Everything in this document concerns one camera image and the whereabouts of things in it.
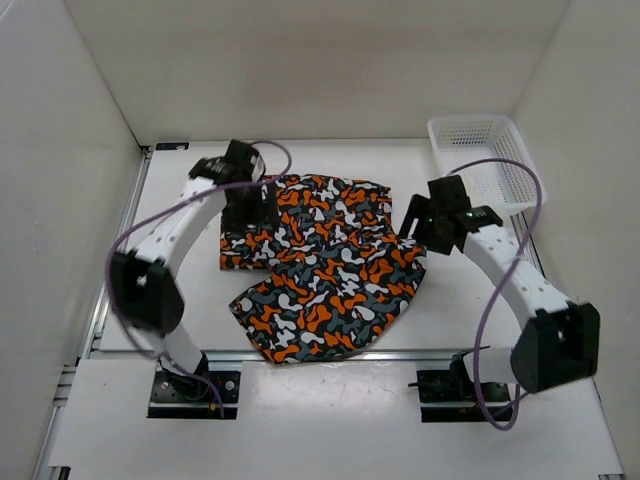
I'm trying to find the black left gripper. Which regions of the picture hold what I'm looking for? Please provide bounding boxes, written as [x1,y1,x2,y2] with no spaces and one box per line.
[222,181,278,237]

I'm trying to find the orange camouflage shorts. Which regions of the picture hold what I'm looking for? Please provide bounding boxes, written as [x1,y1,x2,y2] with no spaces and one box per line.
[219,174,426,364]

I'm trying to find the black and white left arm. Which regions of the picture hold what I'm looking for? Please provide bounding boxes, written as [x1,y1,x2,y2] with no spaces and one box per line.
[105,140,277,400]

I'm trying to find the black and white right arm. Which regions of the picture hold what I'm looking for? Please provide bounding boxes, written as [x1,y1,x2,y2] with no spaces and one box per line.
[400,175,600,400]

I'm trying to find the white perforated plastic basket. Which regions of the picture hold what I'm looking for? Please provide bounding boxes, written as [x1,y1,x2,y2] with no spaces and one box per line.
[427,114,547,217]

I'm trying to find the black corner label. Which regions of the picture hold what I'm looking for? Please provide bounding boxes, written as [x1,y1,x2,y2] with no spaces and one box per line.
[154,142,190,151]

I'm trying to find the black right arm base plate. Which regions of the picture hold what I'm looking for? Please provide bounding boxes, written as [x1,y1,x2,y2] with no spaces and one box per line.
[408,370,513,423]

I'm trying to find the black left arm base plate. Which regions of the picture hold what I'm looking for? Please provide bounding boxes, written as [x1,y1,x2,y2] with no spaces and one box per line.
[147,366,241,420]

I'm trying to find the left side aluminium rail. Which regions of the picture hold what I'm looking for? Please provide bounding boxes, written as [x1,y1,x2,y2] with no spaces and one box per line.
[76,146,154,364]

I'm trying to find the aluminium table edge rail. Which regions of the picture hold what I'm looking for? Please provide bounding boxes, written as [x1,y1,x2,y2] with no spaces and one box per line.
[79,348,571,365]

